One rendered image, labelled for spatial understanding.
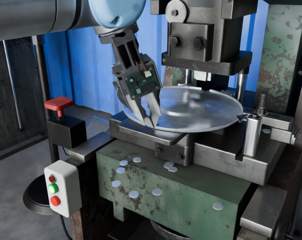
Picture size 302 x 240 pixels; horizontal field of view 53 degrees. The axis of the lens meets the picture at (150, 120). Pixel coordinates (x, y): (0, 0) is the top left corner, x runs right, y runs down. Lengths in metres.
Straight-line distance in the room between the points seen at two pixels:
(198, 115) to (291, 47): 0.37
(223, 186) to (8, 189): 1.44
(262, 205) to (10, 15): 0.57
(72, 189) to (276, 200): 0.49
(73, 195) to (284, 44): 0.71
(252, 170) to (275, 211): 0.10
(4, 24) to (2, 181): 1.75
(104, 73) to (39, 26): 2.30
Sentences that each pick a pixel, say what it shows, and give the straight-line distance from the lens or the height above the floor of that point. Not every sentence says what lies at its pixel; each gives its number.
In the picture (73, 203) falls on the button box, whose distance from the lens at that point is 0.85.
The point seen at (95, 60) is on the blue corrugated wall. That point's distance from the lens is 2.64.
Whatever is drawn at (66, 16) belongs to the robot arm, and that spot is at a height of 1.03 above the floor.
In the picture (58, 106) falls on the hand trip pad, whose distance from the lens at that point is 0.85.
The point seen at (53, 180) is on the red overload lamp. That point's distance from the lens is 0.81.
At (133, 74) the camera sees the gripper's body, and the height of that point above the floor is 0.92.
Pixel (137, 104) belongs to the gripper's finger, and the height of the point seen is 0.84.
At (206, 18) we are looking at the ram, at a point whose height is 0.99.
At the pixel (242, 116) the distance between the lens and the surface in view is 0.70.
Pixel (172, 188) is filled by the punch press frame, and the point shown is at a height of 0.62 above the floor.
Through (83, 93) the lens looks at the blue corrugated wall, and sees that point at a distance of 2.86.
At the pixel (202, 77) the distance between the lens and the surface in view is 0.83.
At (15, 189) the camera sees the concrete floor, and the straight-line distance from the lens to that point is 1.92.
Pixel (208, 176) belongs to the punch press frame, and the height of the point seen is 0.65.
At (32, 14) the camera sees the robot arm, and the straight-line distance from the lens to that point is 0.31.
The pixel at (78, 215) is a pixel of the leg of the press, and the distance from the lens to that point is 0.92.
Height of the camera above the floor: 1.06
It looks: 24 degrees down
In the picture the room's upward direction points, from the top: straight up
